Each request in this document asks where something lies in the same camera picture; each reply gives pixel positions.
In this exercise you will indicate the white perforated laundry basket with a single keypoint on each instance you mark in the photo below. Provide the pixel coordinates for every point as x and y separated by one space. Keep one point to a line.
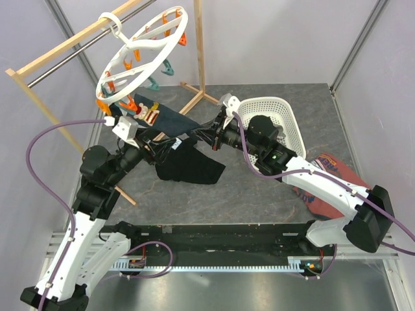
281 114

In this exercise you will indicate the dark navy sock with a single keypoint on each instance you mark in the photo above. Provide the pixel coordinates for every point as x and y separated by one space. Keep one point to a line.
152 114

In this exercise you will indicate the red printed t-shirt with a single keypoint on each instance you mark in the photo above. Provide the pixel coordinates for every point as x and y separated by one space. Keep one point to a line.
314 203

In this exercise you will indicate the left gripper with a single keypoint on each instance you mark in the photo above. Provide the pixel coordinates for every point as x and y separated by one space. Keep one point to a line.
159 148

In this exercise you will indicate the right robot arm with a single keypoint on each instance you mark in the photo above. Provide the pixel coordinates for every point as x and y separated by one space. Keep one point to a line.
366 213

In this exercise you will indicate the white round clip hanger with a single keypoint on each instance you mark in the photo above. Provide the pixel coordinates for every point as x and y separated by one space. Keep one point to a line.
140 55

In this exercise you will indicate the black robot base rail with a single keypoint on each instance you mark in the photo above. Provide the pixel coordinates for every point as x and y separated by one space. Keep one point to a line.
223 244

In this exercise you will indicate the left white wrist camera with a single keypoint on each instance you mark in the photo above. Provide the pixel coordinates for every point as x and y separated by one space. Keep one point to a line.
124 127

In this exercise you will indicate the white slotted cable duct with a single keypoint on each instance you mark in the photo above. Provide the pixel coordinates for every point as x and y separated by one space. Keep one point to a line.
125 265

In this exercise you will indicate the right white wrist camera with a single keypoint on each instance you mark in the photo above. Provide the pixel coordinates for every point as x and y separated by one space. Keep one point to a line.
231 104

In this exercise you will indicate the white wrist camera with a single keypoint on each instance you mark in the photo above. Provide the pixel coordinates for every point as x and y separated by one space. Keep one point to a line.
124 127
231 104

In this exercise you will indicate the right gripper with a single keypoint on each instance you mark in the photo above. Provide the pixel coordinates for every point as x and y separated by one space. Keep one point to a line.
215 134

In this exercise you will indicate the black folded garment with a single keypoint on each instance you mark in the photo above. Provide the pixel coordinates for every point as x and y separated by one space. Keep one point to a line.
184 162

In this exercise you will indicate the metal rack rod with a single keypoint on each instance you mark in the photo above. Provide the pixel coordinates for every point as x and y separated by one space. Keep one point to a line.
78 52

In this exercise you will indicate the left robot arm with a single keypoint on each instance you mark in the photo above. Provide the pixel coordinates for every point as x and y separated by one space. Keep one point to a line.
71 278

